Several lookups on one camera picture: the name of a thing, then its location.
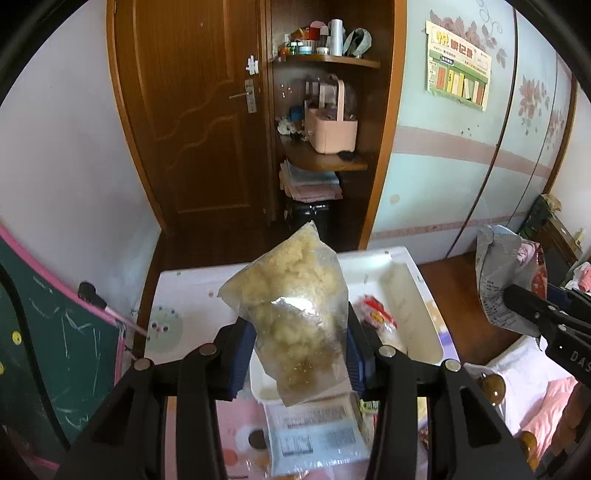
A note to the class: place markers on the black easel knob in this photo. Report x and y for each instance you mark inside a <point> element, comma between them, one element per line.
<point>90,293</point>

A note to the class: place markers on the white door hook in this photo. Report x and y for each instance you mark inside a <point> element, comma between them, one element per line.
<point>251,64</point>

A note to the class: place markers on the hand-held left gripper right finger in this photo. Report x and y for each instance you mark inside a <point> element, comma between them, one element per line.
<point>358,367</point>

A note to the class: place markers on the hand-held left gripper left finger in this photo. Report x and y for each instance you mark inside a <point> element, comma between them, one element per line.
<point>238,364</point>

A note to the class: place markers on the group of bottles and jars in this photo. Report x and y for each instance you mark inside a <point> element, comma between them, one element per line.
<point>323,39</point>

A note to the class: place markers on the white pillow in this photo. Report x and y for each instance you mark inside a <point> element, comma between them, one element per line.
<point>512,360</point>

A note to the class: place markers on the red white biscuit packet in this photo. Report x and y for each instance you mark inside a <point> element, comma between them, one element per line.
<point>374,311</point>

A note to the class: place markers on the white plastic bin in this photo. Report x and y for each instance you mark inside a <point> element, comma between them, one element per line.
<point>425,318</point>

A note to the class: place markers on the wooden corner shelf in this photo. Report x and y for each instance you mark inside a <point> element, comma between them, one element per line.
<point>383,138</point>

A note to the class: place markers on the pink blanket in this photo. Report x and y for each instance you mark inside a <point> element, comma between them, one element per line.
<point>549,410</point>

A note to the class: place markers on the grey printed bag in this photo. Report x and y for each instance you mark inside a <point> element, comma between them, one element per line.
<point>503,277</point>

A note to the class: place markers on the pink storage caddy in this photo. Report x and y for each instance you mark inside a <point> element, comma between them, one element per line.
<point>330,131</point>

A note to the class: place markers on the dark green bag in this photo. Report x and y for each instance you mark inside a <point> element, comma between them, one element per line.
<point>540,217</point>

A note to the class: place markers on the light blue snack packet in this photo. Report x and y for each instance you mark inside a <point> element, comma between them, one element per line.
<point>314,434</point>

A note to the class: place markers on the green chalkboard with pink frame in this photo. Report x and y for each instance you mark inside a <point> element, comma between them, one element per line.
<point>60,350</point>

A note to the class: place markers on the small toy figures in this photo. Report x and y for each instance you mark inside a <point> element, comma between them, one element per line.
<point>291,124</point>

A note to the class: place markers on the wall poster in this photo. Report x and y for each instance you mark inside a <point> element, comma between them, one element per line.
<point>459,69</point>

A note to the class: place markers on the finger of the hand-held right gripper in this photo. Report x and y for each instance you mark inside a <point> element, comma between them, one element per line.
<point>565,297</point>
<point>531,311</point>

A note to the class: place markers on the clear bag of yellow puffs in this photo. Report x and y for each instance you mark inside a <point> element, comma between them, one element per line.
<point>291,300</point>

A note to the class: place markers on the stack of folded towels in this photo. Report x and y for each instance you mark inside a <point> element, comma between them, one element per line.
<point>309,184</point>

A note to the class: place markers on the wooden door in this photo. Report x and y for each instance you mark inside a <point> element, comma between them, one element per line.
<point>184,115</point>

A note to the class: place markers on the small wooden bedpost knob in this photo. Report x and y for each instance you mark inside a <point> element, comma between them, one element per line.
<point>528,447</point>

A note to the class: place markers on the floral wardrobe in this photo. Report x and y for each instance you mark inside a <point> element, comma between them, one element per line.
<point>438,184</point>

